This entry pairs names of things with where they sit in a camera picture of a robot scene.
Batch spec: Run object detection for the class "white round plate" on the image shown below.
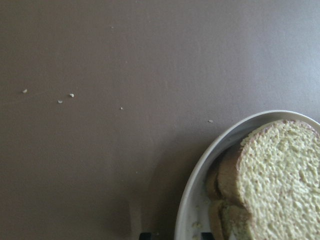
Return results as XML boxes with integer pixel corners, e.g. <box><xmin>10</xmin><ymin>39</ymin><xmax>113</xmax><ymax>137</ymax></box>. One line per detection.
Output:
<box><xmin>174</xmin><ymin>110</ymin><xmax>320</xmax><ymax>240</ymax></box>

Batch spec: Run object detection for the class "bread slice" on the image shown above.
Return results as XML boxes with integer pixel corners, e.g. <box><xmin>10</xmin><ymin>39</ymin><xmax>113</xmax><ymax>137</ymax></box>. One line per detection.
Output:
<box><xmin>232</xmin><ymin>120</ymin><xmax>320</xmax><ymax>240</ymax></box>
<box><xmin>205</xmin><ymin>146</ymin><xmax>251</xmax><ymax>240</ymax></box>

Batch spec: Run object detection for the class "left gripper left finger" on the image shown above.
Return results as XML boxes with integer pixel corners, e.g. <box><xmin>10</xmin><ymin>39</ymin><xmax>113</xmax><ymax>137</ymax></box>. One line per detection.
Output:
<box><xmin>139</xmin><ymin>232</ymin><xmax>152</xmax><ymax>240</ymax></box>

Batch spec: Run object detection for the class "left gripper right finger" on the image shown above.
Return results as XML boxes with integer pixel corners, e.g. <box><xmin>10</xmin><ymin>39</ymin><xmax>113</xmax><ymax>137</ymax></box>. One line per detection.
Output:
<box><xmin>200</xmin><ymin>232</ymin><xmax>213</xmax><ymax>240</ymax></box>

